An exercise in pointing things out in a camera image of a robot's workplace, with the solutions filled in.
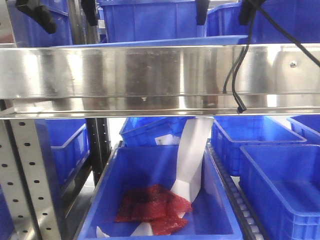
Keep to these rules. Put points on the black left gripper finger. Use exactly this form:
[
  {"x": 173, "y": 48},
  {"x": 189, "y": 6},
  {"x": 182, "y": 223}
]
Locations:
[
  {"x": 89, "y": 9},
  {"x": 39, "y": 13}
]

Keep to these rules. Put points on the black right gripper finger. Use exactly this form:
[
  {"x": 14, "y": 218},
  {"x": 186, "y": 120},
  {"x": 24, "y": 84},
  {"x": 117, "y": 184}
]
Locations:
[
  {"x": 201, "y": 11},
  {"x": 247, "y": 10}
]

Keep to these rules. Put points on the light blue plastic tray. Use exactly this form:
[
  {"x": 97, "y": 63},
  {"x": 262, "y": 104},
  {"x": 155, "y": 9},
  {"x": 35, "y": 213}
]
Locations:
[{"x": 221, "y": 40}]

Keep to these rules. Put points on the blue bin upper left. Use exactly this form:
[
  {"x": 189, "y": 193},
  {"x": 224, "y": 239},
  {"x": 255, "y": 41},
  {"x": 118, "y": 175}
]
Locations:
[{"x": 29, "y": 33}]

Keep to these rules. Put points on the blue bin upper centre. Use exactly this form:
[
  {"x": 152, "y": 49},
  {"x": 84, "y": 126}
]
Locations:
[{"x": 147, "y": 20}]

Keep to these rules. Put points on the white paper strip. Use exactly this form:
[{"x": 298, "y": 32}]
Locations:
[{"x": 190, "y": 160}]

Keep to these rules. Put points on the blue bin middle right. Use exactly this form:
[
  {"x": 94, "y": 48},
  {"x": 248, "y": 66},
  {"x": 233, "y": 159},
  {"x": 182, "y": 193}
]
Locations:
[{"x": 229, "y": 133}]

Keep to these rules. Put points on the blue bin lower left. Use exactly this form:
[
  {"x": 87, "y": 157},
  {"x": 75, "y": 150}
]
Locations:
[{"x": 63, "y": 144}]

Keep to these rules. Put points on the blue bin rear centre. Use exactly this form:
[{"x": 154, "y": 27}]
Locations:
[{"x": 153, "y": 131}]

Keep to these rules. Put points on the perforated steel upright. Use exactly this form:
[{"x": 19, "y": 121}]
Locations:
[{"x": 29, "y": 181}]

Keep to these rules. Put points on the blue bin lower right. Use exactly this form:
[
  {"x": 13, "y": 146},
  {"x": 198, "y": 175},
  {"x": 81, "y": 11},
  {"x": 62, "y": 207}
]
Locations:
[{"x": 282, "y": 185}]

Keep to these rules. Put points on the blue bin with red bag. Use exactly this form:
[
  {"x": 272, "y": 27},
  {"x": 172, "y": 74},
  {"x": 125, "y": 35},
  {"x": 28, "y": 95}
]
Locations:
[{"x": 212, "y": 217}]

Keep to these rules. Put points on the red mesh bag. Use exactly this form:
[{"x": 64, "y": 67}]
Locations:
[{"x": 155, "y": 205}]

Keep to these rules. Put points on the stainless steel shelf rail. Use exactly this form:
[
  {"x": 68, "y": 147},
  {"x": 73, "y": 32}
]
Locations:
[{"x": 92, "y": 82}]

